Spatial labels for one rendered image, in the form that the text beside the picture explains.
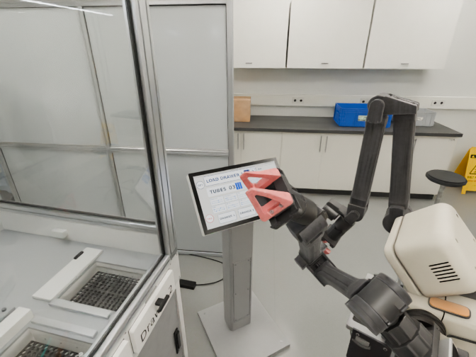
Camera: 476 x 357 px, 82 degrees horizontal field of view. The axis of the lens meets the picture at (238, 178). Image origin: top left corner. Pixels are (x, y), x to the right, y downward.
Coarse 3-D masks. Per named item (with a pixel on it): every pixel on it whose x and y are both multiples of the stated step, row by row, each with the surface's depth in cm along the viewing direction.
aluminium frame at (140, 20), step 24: (144, 0) 81; (144, 24) 81; (144, 48) 82; (144, 72) 84; (144, 96) 86; (144, 120) 89; (168, 192) 107; (168, 216) 109; (168, 240) 111; (168, 264) 112; (144, 288) 97; (120, 336) 84
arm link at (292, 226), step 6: (318, 210) 60; (324, 210) 61; (318, 216) 59; (324, 216) 61; (288, 222) 61; (294, 222) 60; (288, 228) 61; (294, 228) 59; (300, 228) 59; (294, 234) 61; (300, 240) 61
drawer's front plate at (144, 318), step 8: (168, 272) 112; (168, 280) 110; (160, 288) 105; (168, 288) 111; (152, 296) 101; (160, 296) 105; (152, 304) 99; (144, 312) 95; (152, 312) 100; (160, 312) 106; (136, 320) 92; (144, 320) 95; (136, 328) 90; (144, 328) 95; (152, 328) 101; (136, 336) 90; (136, 344) 91; (136, 352) 93
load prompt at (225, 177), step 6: (246, 168) 148; (252, 168) 149; (216, 174) 140; (222, 174) 142; (228, 174) 143; (234, 174) 144; (240, 174) 145; (204, 180) 137; (210, 180) 138; (216, 180) 139; (222, 180) 141; (228, 180) 142; (234, 180) 143
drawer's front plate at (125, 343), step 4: (124, 340) 86; (120, 344) 85; (124, 344) 85; (128, 344) 86; (120, 348) 83; (124, 348) 84; (128, 348) 86; (116, 352) 82; (120, 352) 83; (124, 352) 84; (128, 352) 87; (116, 356) 81; (120, 356) 83; (124, 356) 84; (128, 356) 87
